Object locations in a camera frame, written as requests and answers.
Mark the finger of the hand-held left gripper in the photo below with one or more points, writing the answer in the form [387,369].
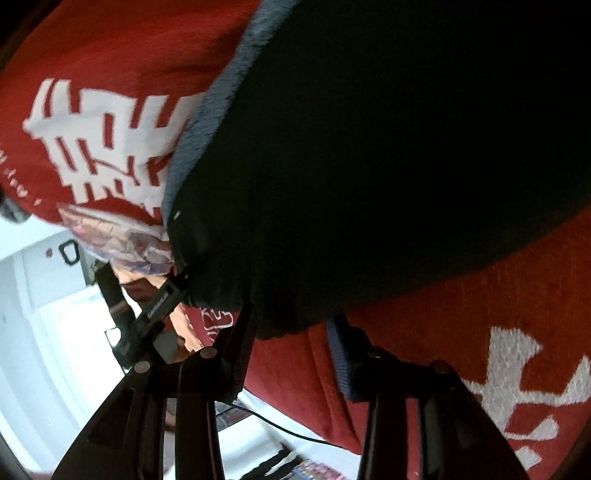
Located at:
[173,288]

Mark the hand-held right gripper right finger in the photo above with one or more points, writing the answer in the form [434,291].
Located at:
[344,364]

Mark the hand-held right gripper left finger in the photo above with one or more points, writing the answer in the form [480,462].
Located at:
[233,357]

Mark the black pants with grey waistband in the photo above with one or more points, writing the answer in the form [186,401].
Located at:
[369,161]

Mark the person's left hand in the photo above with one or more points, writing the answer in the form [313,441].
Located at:
[189,327]

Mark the printed pillow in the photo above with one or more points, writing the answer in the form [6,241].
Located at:
[124,235]

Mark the white cabinet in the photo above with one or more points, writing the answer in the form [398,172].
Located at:
[41,323]

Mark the colourful printed packets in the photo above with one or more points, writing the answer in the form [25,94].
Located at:
[318,471]

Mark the red printed blanket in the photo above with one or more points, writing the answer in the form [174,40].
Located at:
[115,55]

